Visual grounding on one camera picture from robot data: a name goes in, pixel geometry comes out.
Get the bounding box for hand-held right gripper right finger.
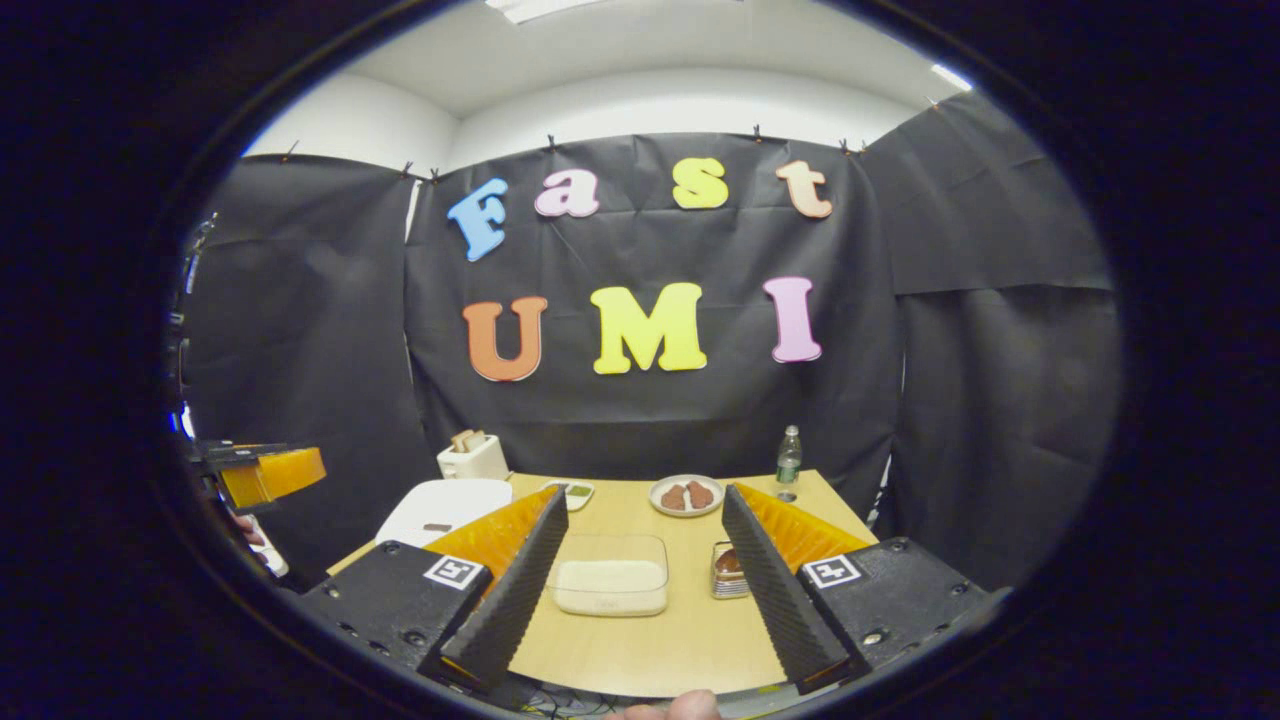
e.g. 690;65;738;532
722;483;991;696

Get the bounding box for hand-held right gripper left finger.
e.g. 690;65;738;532
300;485;569;693

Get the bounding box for white rice cooker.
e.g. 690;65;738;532
375;478;514;549

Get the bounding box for white plastic object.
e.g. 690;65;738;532
250;515;293;581

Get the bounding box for white round plate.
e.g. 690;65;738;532
648;474;725;518

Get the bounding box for white toaster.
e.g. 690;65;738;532
437;433;509;481

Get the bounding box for black backdrop cloth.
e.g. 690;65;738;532
170;90;1123;591

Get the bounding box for large ceiling light panel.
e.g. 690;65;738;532
485;0;611;25

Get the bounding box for row of black clips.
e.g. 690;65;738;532
280;95;941;183

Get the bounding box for tangled black cables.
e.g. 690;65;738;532
515;685;641;719

